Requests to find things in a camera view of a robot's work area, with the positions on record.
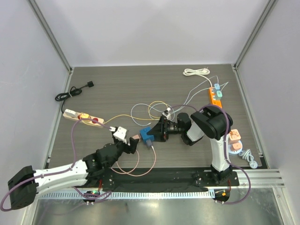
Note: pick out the blue cube adapter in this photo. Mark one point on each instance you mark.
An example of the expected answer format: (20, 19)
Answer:
(146, 138)

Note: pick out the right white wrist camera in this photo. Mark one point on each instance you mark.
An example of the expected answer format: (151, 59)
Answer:
(166, 113)

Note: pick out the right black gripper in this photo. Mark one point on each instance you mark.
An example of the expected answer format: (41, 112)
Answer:
(164, 130)

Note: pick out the light blue charger plug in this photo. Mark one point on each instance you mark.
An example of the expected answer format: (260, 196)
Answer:
(216, 87)

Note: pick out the yellow charger plug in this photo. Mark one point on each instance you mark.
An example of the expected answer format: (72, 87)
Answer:
(84, 116)

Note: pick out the black mounting base plate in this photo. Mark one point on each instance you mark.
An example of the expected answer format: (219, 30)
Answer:
(163, 180)

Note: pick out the teal charger plug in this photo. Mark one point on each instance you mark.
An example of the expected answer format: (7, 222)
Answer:
(219, 94)

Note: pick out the slotted cable duct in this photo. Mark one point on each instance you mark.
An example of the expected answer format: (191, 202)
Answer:
(72, 194)

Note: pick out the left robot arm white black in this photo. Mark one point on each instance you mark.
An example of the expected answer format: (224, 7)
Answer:
(28, 183)

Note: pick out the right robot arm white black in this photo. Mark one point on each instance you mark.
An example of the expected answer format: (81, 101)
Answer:
(210, 121)

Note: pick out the peach cube charger with print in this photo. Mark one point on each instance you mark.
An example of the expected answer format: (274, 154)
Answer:
(234, 135)

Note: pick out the round light blue socket base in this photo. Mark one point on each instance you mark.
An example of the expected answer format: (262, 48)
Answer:
(234, 152)

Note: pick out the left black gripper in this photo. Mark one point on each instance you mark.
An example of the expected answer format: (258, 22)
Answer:
(131, 148)

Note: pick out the orange power strip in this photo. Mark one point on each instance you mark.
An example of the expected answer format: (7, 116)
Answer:
(213, 98)

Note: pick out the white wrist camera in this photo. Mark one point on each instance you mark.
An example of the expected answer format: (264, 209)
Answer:
(166, 113)
(119, 133)

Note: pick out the beige power strip red sockets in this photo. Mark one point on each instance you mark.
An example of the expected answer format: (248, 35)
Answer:
(75, 116)

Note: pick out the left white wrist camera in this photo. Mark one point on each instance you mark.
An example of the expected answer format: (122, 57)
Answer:
(119, 133)

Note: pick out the small pink charger plug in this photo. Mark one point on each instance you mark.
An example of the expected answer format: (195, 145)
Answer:
(236, 146)

